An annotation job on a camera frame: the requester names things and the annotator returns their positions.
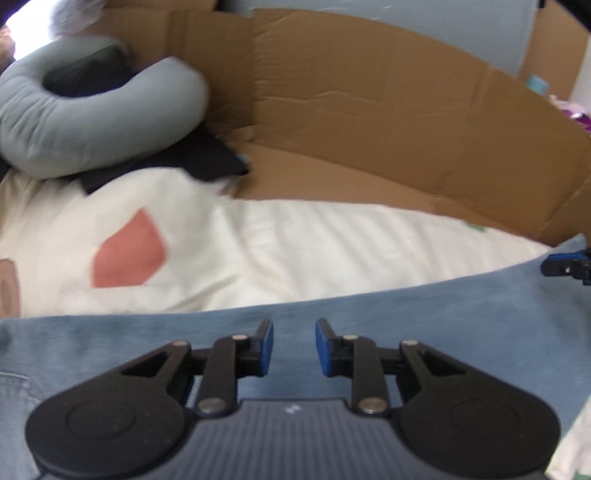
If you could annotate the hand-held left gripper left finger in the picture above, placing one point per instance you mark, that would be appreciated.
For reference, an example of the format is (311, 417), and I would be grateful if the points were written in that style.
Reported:
(266, 346)

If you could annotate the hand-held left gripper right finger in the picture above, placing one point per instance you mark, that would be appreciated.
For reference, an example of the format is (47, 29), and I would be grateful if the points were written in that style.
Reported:
(323, 346)

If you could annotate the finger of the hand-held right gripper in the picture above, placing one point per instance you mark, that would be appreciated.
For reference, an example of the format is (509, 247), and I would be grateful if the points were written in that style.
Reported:
(556, 266)

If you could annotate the cream bear print blanket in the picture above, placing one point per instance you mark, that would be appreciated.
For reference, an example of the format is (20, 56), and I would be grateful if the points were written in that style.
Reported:
(277, 249)

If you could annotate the purple and white pouch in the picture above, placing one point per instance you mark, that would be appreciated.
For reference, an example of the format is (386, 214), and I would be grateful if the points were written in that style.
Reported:
(577, 115)

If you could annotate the detergent bottle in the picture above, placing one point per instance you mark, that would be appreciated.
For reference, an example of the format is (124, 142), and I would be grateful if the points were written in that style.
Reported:
(538, 83)

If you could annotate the black cloth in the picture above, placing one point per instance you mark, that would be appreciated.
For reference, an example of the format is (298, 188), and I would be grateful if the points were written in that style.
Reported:
(194, 161)

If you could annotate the brown wooden door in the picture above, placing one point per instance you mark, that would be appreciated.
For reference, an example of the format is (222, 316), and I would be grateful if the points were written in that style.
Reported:
(554, 50)

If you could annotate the brown cardboard sheet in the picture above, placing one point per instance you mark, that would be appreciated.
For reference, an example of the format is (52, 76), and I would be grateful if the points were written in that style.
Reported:
(369, 115)

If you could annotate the grey neck pillow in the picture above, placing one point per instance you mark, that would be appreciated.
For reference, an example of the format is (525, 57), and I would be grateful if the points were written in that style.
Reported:
(92, 134)

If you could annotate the grey wrapped appliance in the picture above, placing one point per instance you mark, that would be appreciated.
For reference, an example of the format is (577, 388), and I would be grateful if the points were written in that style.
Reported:
(369, 11)

